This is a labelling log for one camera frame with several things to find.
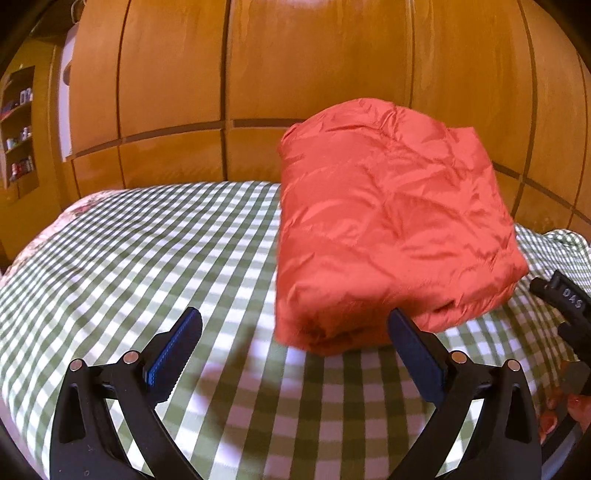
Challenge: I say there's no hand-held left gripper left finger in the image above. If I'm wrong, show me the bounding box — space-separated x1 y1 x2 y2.
48 307 204 480

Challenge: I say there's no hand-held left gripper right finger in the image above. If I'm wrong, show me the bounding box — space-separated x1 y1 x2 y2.
387 308 542 480

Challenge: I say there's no orange puffer jacket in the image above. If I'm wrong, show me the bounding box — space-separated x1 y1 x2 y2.
275 97 529 357

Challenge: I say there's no person's right hand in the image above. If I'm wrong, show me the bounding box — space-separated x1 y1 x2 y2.
538 392 591 435

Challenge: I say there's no green white checkered bedspread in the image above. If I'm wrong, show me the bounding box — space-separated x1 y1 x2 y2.
0 180 591 480

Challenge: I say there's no group of small bottles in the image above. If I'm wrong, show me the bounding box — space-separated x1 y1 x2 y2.
2 88 35 182

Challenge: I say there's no wooden shelf unit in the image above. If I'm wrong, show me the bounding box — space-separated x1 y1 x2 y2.
0 65 41 191

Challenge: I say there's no wooden wardrobe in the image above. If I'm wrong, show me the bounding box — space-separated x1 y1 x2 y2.
0 0 591 273

